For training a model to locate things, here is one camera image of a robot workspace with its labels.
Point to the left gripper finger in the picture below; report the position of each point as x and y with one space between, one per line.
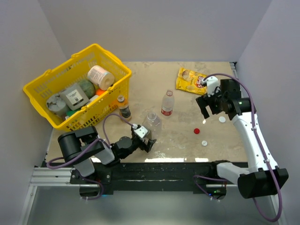
150 144
143 146

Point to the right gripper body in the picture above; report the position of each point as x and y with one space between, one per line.
217 100

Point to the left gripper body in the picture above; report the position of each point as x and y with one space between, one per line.
136 143

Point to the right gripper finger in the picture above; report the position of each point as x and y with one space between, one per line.
213 108
202 105

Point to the large white bottle cap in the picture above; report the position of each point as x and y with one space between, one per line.
222 119

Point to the wide clear plastic bottle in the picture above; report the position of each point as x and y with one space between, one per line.
153 124

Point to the red label water bottle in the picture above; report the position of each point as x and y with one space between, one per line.
167 103

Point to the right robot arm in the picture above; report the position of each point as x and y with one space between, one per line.
263 176

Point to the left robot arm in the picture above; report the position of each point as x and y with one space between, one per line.
79 146

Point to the red bottle cap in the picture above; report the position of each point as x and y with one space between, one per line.
196 131

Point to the orange juice bottle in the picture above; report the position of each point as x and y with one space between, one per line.
123 107

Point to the yellow chips bag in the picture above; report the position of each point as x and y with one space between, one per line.
190 81

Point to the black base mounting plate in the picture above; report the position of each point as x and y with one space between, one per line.
197 178

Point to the orange item in basket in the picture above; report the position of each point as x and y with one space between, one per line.
99 92

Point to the green melon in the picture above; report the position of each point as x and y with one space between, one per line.
87 87

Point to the grey box with label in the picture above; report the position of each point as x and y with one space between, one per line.
74 97

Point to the pink toilet paper roll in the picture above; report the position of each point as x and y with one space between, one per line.
101 77

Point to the grey crumpled pouch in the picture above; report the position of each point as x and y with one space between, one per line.
57 105

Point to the yellow plastic shopping basket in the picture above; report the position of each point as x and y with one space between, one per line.
71 71

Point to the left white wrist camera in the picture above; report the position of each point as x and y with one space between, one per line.
140 131

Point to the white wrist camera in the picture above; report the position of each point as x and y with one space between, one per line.
140 131
213 85

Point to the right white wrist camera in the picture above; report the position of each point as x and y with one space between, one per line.
213 85

